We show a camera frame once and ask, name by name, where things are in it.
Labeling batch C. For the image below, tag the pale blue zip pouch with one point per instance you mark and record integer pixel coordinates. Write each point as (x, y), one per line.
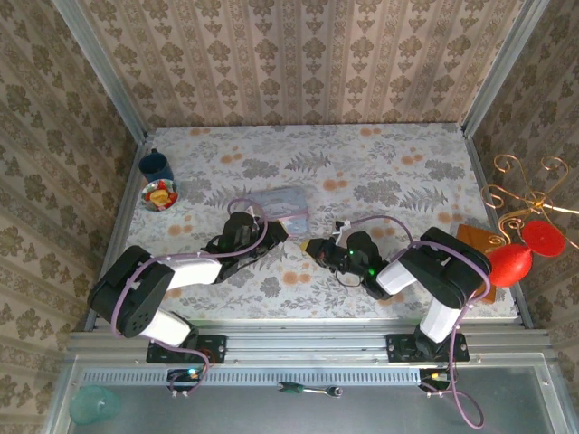
(285, 203)

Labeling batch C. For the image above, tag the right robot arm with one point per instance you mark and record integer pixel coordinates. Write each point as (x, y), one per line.
(448, 271)

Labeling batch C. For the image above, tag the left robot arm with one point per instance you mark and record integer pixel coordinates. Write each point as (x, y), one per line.
(145, 289)

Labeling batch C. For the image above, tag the floral fern print tablecloth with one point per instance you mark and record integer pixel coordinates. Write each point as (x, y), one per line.
(316, 294)

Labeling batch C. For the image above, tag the colourful bowl with toy fruit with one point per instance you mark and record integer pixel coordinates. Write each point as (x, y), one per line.
(159, 195)

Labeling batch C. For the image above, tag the brown wooden board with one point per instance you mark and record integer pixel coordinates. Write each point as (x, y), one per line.
(472, 237)

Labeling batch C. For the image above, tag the dark blue mug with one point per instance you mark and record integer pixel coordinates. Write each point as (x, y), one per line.
(156, 166)

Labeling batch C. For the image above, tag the small connector board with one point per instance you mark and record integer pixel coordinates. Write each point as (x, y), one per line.
(434, 377)
(183, 377)

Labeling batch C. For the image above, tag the red disc ornament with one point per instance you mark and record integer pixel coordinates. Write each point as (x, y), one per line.
(543, 238)

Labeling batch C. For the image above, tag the teal glass cup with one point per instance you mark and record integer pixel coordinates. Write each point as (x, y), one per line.
(95, 404)

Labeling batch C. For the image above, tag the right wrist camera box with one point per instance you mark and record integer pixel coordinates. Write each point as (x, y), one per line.
(362, 246)

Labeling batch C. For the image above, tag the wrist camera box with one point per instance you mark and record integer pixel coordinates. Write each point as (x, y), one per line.
(362, 246)
(242, 228)

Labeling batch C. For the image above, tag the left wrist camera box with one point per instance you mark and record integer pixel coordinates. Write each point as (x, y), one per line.
(242, 228)

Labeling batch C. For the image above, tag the aluminium mounting rail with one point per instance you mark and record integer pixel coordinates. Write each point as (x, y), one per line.
(303, 341)

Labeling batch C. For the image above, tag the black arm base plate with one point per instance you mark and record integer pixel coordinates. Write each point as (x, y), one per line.
(400, 348)
(212, 348)

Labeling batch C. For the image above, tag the aluminium frame post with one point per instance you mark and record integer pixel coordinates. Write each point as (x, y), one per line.
(502, 63)
(101, 68)

